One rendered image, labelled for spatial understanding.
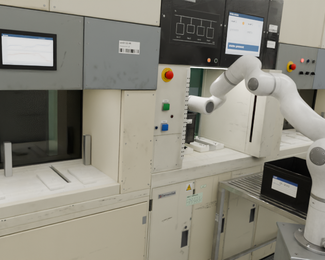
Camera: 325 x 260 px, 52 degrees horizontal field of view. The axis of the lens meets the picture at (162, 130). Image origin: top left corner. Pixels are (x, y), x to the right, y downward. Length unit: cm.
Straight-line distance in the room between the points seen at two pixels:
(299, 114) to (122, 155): 76
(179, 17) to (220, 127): 95
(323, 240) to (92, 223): 94
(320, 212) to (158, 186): 74
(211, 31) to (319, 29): 102
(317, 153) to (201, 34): 80
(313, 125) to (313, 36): 122
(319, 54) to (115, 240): 180
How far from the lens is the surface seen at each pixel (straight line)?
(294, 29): 234
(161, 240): 185
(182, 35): 164
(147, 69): 151
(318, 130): 142
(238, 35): 191
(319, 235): 144
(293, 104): 142
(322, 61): 263
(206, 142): 225
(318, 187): 138
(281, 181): 178
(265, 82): 143
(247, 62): 156
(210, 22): 176
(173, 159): 171
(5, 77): 128
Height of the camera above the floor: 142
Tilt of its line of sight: 12 degrees down
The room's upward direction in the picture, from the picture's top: 4 degrees clockwise
